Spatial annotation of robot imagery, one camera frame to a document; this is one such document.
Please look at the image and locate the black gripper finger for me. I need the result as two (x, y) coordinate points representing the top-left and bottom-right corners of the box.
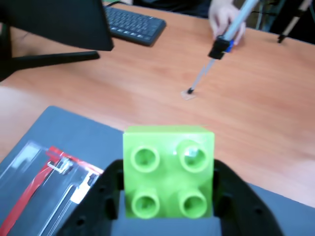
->
(213, 159), (285, 236)
(56, 159), (125, 236)

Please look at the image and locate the green lego block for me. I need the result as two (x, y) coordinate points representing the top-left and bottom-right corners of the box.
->
(123, 124), (215, 219)

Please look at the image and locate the transparent plastic box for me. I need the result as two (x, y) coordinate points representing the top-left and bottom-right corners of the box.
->
(0, 140), (104, 236)

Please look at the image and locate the person's bare hand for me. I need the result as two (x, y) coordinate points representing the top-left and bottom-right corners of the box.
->
(208, 0), (247, 47)

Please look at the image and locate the clear tape piece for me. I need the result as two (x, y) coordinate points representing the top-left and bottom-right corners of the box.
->
(181, 90), (197, 101)

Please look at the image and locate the black monitor stand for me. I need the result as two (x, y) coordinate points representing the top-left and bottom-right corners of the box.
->
(0, 23), (100, 82)

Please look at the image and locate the silver pointer stick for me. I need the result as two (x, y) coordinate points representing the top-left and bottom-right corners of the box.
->
(187, 0), (260, 95)

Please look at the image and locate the black computer monitor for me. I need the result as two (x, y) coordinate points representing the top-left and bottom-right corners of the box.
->
(0, 0), (114, 52)

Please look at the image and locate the black computer keyboard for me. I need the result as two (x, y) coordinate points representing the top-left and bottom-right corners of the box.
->
(103, 6), (167, 47)

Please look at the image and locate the silver tripod leg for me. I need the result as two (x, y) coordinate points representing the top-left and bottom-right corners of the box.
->
(277, 0), (312, 44)

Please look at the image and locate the dark clothed person torso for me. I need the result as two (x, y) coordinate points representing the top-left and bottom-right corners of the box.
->
(132, 0), (215, 19)

